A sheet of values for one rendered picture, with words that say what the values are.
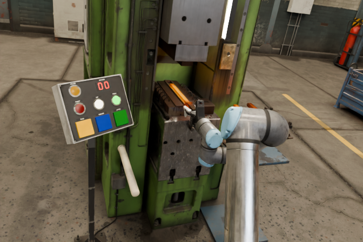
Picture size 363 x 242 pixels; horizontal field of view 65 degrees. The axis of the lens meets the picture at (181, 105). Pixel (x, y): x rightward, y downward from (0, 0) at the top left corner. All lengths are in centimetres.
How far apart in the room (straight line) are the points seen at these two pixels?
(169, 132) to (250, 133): 85
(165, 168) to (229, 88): 70
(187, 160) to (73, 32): 552
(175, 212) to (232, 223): 126
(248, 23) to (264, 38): 658
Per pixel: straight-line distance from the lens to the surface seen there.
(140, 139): 198
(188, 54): 166
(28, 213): 250
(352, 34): 886
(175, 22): 159
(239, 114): 98
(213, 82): 197
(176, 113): 178
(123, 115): 152
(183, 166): 195
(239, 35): 195
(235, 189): 98
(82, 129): 141
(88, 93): 145
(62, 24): 706
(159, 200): 209
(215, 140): 148
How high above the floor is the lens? 171
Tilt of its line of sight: 24 degrees down
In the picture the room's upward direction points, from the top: 8 degrees clockwise
